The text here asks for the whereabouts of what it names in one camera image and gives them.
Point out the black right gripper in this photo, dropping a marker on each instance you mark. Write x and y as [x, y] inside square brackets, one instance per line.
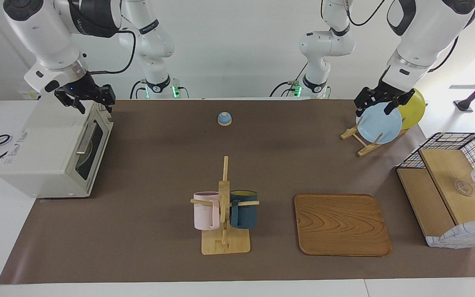
[83, 88]

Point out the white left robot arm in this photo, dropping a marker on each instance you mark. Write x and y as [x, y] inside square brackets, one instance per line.
[423, 37]

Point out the small blue bell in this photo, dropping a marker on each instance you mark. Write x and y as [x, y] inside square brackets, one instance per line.
[224, 119]

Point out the pink mug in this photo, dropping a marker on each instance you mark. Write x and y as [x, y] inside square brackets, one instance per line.
[204, 212]

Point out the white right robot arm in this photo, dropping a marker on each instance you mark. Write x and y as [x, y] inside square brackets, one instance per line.
[43, 37]

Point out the brown wooden tray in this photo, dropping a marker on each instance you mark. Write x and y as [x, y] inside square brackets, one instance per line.
[340, 225]

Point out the dark blue mug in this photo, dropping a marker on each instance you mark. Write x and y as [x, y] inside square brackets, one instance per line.
[245, 214]

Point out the cream toaster oven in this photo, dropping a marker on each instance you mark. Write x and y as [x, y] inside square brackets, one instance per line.
[39, 152]

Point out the white checked cloth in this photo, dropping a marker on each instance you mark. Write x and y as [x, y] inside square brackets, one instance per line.
[464, 237]

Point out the yellow plate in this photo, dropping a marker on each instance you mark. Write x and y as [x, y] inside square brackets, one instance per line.
[415, 111]

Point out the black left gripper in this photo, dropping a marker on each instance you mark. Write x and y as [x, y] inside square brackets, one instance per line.
[382, 93]

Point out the light blue plate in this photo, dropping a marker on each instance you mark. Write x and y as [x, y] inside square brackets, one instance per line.
[379, 126]

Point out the small clear glass piece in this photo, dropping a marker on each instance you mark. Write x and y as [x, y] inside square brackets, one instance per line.
[464, 188]

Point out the mint green plate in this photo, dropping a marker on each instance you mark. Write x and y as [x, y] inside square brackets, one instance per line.
[84, 156]

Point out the brown table mat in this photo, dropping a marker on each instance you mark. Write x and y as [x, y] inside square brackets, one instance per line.
[151, 185]

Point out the wooden plate rack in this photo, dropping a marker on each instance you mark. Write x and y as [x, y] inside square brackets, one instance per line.
[363, 152]

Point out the white box with sticker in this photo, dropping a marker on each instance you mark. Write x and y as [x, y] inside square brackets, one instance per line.
[29, 96]

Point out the wooden mug rack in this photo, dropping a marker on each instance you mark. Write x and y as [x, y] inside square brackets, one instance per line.
[224, 243]

